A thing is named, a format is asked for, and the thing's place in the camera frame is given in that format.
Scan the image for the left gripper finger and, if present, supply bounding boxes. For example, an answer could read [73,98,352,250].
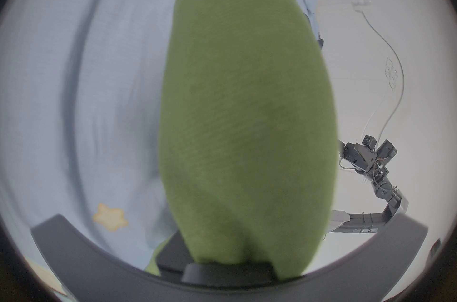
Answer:
[156,231,196,275]

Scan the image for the bed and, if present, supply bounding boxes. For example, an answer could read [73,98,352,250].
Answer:
[0,0,407,294]

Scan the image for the green shorts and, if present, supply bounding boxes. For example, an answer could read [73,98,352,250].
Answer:
[144,0,340,281]

